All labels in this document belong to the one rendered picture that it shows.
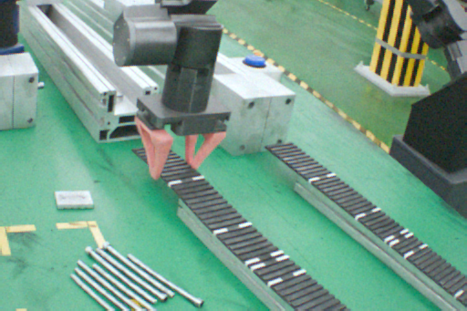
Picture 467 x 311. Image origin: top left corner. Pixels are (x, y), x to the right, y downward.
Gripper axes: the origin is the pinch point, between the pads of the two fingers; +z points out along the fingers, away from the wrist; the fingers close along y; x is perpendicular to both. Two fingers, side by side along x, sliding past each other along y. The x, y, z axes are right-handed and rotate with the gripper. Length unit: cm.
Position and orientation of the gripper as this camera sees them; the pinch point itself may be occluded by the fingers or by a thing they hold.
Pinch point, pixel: (172, 169)
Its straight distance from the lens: 73.5
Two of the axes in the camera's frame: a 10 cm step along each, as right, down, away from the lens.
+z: -1.9, 8.9, 4.1
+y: -8.1, 0.9, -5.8
